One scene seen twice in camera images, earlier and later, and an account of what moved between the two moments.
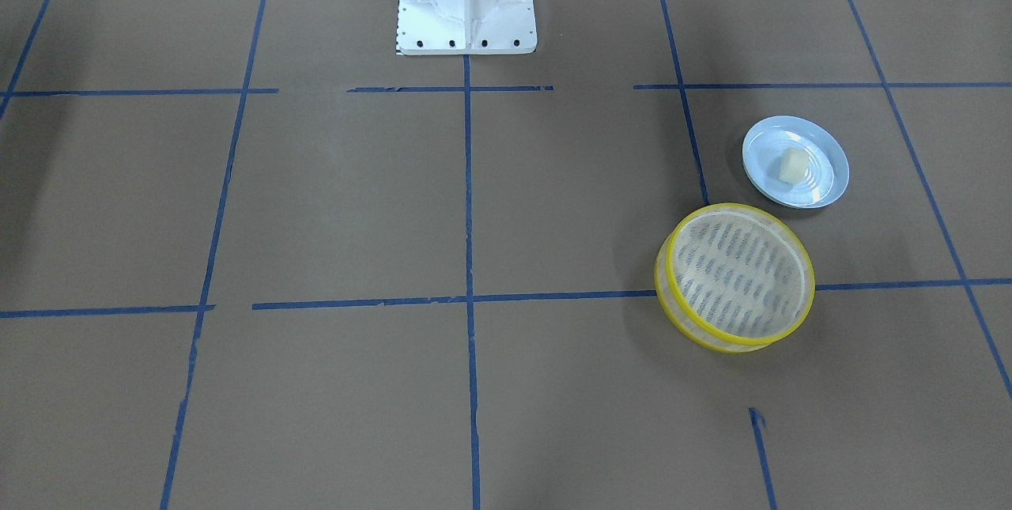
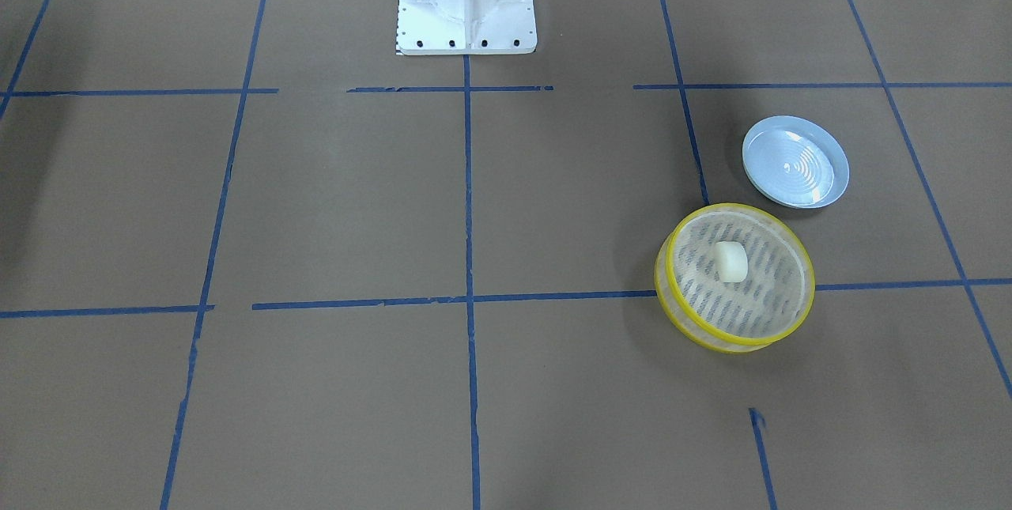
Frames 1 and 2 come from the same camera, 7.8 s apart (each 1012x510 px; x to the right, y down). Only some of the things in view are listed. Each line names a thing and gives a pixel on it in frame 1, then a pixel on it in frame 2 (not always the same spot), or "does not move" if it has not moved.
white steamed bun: x=794 y=164 -> x=731 y=260
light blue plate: x=794 y=162 does not move
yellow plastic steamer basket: x=734 y=277 does not move
